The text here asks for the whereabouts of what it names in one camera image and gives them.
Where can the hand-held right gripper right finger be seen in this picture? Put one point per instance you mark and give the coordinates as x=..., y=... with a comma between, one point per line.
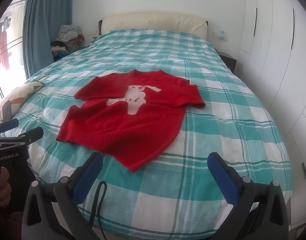
x=224, y=180

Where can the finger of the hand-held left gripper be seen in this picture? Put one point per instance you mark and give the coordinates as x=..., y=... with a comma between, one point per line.
x=8, y=124
x=31, y=133

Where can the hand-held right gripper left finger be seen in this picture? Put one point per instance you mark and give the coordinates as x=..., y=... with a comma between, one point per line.
x=88, y=177

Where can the red sweater with white animal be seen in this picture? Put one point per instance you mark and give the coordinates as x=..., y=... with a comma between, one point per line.
x=133, y=135

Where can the pile of colourful clothes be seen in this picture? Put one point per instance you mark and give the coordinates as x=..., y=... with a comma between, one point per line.
x=60, y=50

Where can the person's left hand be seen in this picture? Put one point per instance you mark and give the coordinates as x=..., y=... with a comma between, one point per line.
x=0, y=187

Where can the patterned pillow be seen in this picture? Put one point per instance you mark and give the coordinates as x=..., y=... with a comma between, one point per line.
x=18, y=95

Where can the hanging red garment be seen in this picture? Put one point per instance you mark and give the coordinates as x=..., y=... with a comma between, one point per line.
x=4, y=52

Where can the teal checked bedsheet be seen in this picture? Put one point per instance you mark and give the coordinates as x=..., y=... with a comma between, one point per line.
x=192, y=80

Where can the grey checked cloth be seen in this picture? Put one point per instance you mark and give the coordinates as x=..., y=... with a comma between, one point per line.
x=68, y=32

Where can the blue curtain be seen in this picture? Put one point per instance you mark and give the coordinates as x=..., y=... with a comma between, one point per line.
x=48, y=17

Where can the dark wooden nightstand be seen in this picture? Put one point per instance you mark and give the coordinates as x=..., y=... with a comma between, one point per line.
x=229, y=61

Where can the white wardrobe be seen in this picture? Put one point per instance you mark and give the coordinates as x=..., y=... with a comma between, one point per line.
x=275, y=55

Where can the cream padded headboard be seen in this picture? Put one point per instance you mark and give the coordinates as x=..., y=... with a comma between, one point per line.
x=153, y=21

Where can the white wall switch plate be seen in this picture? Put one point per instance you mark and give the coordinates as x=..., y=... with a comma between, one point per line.
x=91, y=32

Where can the white wall socket panel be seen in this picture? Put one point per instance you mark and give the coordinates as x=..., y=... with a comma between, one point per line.
x=220, y=35

